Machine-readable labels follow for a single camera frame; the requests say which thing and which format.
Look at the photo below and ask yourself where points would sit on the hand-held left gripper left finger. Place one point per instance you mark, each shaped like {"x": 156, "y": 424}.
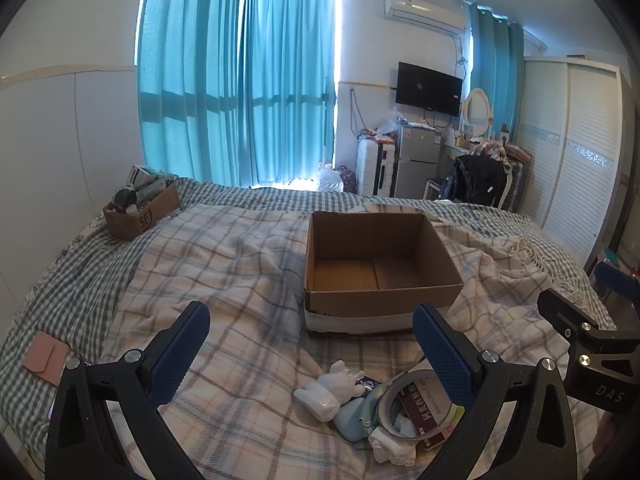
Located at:
{"x": 180, "y": 345}

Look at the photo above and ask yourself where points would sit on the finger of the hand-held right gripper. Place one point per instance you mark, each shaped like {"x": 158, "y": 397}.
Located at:
{"x": 620, "y": 280}
{"x": 560, "y": 307}

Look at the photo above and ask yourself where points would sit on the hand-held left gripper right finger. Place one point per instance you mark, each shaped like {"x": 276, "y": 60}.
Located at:
{"x": 445, "y": 355}

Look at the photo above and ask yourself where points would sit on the small dark red box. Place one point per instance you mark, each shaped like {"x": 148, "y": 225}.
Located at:
{"x": 430, "y": 410}

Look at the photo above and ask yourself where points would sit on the clear tape roll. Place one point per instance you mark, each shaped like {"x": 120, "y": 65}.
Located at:
{"x": 387, "y": 402}

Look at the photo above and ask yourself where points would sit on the small blue foil packet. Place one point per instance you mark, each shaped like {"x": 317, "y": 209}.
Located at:
{"x": 367, "y": 386}

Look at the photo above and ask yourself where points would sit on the plaid blanket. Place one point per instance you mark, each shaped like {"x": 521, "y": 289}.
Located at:
{"x": 240, "y": 270}

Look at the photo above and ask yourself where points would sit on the white lace cloth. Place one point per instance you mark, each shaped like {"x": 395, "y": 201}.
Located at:
{"x": 392, "y": 450}

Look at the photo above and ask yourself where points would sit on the light blue soft toy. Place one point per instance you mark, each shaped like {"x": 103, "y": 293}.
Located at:
{"x": 355, "y": 417}

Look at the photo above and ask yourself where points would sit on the white bear figurine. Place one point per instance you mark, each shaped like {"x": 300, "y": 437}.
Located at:
{"x": 327, "y": 390}

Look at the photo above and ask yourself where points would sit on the large open cardboard box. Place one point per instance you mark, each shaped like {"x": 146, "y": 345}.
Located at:
{"x": 380, "y": 240}

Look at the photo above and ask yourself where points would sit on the small brown cardboard box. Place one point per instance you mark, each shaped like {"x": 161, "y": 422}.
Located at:
{"x": 145, "y": 217}

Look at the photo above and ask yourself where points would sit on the pink wallet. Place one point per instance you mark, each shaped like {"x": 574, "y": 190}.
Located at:
{"x": 46, "y": 357}

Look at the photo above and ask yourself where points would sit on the white sliding wardrobe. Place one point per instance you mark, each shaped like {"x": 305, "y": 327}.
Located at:
{"x": 570, "y": 155}

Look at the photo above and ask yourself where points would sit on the black jacket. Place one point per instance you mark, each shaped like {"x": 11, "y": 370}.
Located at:
{"x": 477, "y": 180}

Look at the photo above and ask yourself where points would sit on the black round container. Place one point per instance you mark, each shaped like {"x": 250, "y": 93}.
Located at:
{"x": 125, "y": 200}

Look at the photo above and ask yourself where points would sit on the white stool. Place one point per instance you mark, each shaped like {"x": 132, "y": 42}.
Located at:
{"x": 433, "y": 187}

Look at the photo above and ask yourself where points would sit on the green white carton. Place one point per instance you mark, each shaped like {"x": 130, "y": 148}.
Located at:
{"x": 145, "y": 177}

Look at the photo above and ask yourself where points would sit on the silver mini fridge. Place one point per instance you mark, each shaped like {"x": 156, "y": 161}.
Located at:
{"x": 417, "y": 160}

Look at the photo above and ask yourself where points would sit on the dark patterned bag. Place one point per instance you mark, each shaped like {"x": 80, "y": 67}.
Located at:
{"x": 349, "y": 178}

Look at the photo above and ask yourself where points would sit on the white suitcase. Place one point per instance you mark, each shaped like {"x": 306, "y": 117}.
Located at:
{"x": 372, "y": 167}

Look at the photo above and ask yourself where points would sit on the white plastic bag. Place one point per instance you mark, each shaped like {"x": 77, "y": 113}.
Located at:
{"x": 329, "y": 180}

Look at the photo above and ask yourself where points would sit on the white oval mirror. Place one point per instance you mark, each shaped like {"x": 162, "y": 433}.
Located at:
{"x": 476, "y": 112}

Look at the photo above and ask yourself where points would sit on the clear plastic bag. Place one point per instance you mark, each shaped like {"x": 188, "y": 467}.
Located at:
{"x": 387, "y": 129}

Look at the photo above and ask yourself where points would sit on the narrow teal curtain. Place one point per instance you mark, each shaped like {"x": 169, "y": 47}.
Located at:
{"x": 495, "y": 70}

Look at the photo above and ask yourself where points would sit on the wide teal curtain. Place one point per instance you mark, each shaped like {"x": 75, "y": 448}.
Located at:
{"x": 190, "y": 75}

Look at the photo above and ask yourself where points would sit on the teal window curtain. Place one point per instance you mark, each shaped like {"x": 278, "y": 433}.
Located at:
{"x": 287, "y": 80}

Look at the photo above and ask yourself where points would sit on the white air conditioner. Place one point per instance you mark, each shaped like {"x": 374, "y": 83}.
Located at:
{"x": 425, "y": 12}

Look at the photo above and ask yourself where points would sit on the black wall television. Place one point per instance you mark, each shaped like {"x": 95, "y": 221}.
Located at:
{"x": 427, "y": 89}

